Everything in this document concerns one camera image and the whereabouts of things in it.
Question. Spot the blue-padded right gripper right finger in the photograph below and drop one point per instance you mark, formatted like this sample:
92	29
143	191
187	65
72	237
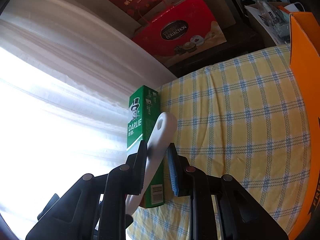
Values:
181	173

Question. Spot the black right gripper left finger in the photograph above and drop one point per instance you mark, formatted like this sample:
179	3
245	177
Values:
135	175

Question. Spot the white lint brush red pad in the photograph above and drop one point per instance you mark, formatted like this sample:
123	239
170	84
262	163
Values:
158	142

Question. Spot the yellow plaid cloth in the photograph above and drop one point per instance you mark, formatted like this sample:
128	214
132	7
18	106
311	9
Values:
246	117

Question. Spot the white sheer curtain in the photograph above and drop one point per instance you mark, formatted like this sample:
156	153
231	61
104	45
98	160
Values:
68	70

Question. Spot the red Ferrero Collection box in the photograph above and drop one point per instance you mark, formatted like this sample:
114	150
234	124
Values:
180	31

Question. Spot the open box of clutter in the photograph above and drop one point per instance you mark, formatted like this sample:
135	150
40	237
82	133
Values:
271	18

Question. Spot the brown cardboard box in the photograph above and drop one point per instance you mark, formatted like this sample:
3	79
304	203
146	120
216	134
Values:
215	7

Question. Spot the orange cardboard box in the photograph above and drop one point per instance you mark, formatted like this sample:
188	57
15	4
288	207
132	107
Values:
304	63

